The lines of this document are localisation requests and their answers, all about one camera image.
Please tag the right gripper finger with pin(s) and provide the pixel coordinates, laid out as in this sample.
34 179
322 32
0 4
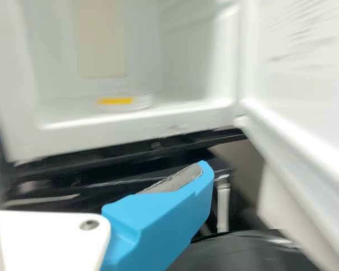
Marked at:
158 220

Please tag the petri dish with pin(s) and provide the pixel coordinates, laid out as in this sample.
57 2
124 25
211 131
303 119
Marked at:
115 101

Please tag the incubator door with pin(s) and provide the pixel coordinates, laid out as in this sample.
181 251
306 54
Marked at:
299 84

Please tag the white incubator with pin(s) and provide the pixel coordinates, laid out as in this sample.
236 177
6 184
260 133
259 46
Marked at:
130 121

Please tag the black platform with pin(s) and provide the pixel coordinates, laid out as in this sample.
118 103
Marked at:
101 175

